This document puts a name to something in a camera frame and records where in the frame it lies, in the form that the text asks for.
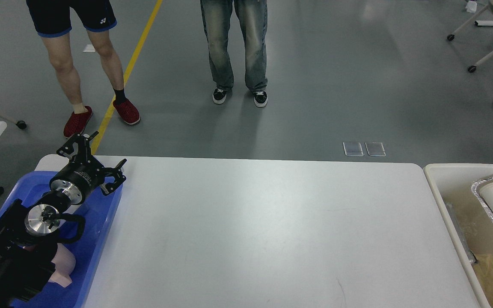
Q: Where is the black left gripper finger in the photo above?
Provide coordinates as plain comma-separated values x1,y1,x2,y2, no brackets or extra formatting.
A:
100,159,127,195
56,131,100,168

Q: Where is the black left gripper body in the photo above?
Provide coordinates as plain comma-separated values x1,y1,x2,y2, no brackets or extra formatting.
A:
50,163,104,205

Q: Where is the pink mug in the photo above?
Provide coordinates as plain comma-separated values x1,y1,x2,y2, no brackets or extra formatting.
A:
49,243,76,288

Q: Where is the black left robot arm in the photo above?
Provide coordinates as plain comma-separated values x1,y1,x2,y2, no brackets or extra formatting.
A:
0,131,126,308

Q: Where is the blue plastic bin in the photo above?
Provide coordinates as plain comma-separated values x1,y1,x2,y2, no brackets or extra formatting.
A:
0,171,122,308

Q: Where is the white paper scrap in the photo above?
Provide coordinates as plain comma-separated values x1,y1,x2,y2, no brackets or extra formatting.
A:
83,44,96,53

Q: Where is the person in black shorts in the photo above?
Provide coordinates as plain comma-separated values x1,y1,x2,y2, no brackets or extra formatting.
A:
26,0,141,139

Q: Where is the person in light jeans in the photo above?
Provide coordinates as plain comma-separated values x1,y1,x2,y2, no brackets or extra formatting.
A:
200,0,269,108

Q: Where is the clear floor plate left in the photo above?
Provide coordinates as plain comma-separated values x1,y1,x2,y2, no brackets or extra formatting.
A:
342,142,364,157

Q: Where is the clear floor plate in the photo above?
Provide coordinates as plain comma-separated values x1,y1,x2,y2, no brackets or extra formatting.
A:
365,142,386,157
342,142,364,157

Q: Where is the clear floor plate right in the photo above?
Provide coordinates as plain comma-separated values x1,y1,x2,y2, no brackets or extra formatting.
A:
365,142,386,157

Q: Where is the foil tray in bin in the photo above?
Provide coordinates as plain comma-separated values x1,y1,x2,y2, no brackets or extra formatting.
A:
445,203,478,264

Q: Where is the beige plastic bin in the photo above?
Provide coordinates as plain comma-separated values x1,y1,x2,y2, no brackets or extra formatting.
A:
423,163,493,308

